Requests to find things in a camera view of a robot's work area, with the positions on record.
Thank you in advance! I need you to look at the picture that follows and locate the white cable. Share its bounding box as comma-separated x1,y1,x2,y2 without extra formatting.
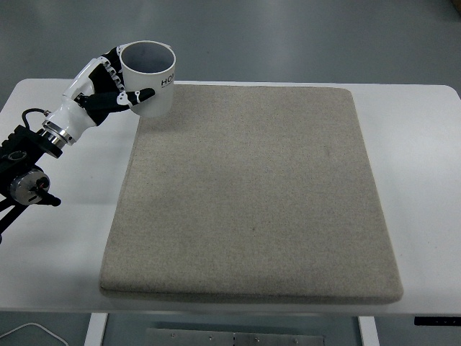
0,321,68,346

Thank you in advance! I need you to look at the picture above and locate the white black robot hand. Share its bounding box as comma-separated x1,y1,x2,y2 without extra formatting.
42,43,157,144

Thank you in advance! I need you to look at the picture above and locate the white table leg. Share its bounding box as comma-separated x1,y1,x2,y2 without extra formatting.
84,312,109,346
357,316,380,346

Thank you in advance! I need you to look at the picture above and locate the white cup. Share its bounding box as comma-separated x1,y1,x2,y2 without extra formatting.
119,40,177,119

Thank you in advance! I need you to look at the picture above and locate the black table control panel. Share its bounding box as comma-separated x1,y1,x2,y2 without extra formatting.
413,316,461,327

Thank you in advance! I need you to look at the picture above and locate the beige fabric mat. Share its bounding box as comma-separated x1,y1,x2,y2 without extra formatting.
98,83,404,306

